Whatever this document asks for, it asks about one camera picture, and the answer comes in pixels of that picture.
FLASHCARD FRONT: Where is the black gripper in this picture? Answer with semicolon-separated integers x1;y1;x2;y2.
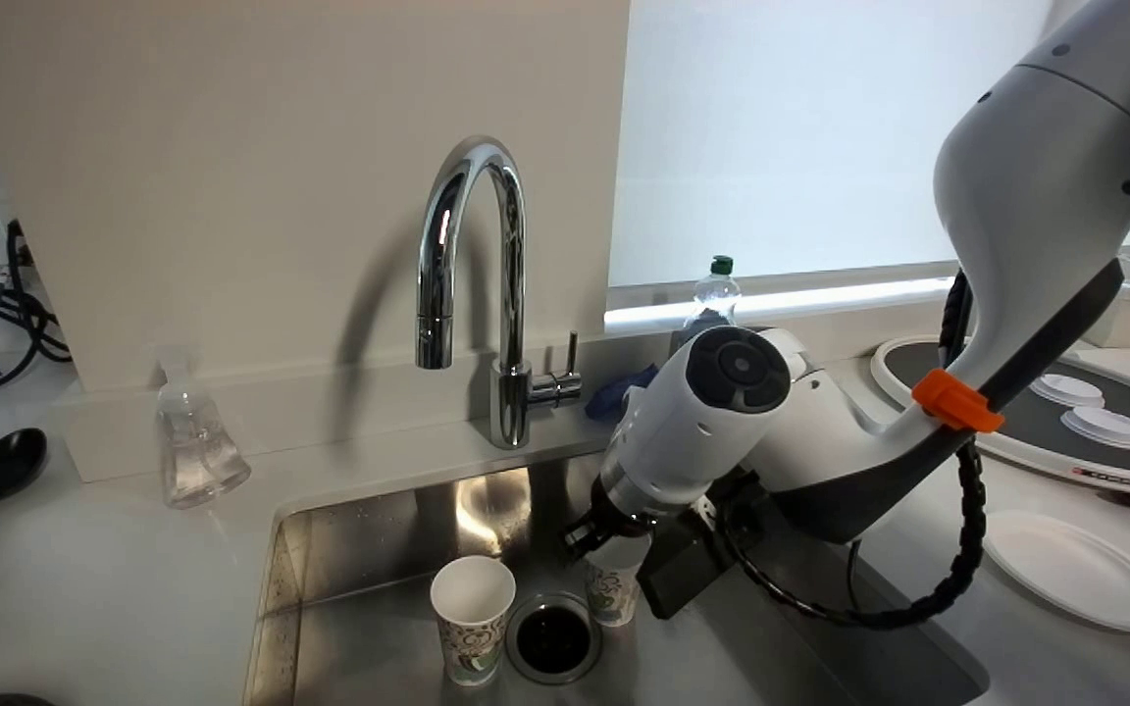
562;479;659;565

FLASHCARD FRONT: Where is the white printed paper cup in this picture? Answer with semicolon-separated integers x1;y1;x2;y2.
422;554;523;694
583;528;655;630

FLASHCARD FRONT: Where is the black sink drain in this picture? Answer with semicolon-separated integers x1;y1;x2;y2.
506;587;609;688

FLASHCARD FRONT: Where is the stainless steel sink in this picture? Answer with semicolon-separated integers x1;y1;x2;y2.
243;434;991;706

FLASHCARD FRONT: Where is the chrome sink faucet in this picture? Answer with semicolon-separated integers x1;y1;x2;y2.
408;132;588;456

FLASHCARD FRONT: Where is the white cup lid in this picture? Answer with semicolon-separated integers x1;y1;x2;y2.
1028;368;1108;412

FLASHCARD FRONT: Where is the white cup lid sip hole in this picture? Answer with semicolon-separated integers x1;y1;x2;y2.
1055;402;1130;456

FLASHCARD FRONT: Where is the blue cloth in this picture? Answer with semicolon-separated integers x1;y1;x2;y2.
579;365;659;425

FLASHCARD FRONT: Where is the clear bottle green cap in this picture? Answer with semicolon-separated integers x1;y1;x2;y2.
681;250;745;337

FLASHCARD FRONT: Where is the clear plastic bag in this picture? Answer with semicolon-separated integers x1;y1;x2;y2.
150;351;256;515

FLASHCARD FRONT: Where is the round black tray white rim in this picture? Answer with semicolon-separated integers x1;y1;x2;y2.
872;331;1130;509

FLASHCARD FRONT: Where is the white window blind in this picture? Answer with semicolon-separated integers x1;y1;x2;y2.
609;0;1130;290

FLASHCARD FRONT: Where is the white round plate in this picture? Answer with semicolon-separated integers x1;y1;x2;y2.
974;507;1130;639

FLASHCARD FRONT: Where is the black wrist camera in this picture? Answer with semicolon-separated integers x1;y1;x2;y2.
639;502;735;621

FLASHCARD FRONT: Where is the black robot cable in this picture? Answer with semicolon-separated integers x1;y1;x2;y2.
707;266;991;637

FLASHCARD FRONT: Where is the black wall cable bundle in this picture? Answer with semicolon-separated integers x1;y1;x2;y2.
0;217;74;368

